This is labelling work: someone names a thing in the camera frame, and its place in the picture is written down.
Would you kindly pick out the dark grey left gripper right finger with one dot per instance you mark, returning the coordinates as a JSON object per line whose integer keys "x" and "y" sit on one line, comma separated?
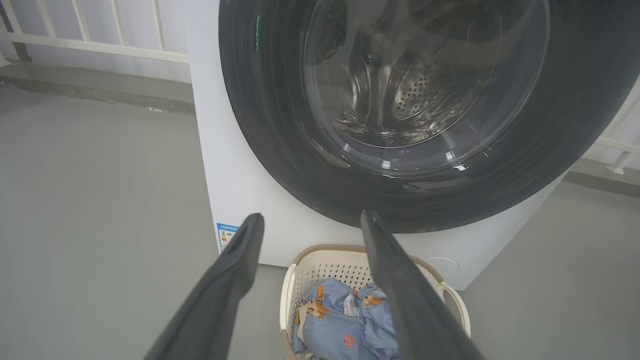
{"x": 410, "y": 305}

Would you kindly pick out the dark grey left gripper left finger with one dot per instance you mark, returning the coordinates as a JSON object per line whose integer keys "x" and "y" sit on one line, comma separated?
{"x": 220, "y": 295}

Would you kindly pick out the blue fox print garment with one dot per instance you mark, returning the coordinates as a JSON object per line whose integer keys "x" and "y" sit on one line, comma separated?
{"x": 330, "y": 330}
{"x": 380, "y": 320}

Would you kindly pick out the black round glass washer door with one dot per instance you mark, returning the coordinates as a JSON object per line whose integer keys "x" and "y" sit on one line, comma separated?
{"x": 270, "y": 125}

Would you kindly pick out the cream plastic laundry basket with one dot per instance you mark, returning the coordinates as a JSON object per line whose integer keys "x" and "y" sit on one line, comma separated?
{"x": 325, "y": 265}

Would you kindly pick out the white washing machine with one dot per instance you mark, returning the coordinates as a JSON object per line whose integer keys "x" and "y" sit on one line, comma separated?
{"x": 240, "y": 175}

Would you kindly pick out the blue energy label sticker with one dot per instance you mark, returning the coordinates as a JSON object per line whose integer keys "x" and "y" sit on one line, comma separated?
{"x": 226, "y": 237}

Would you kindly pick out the steel perforated washer drum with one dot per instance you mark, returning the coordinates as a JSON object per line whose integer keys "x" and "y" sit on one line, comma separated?
{"x": 415, "y": 95}

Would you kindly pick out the white metal railing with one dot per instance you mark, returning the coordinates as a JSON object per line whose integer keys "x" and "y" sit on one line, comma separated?
{"x": 100, "y": 46}
{"x": 617, "y": 145}

